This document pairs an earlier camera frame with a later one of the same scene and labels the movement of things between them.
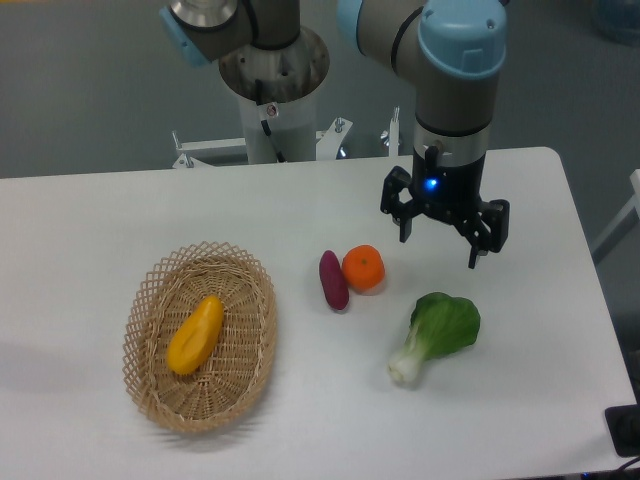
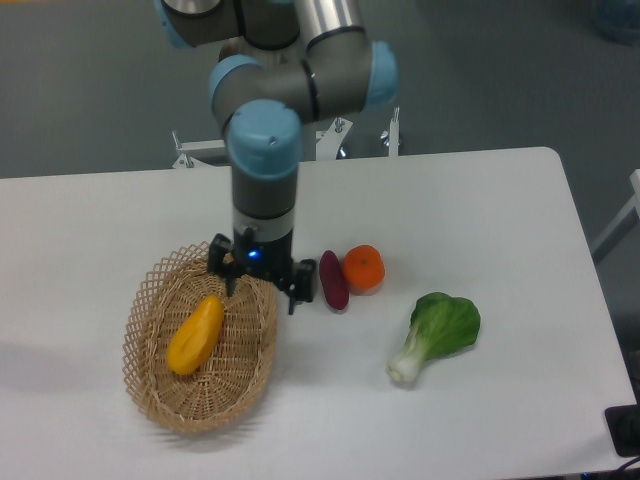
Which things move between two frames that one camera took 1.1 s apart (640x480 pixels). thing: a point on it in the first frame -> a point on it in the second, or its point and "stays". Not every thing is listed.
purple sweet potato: [333, 280] stays
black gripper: [451, 192] -> [271, 258]
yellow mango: [196, 336] stays
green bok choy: [440, 326] stays
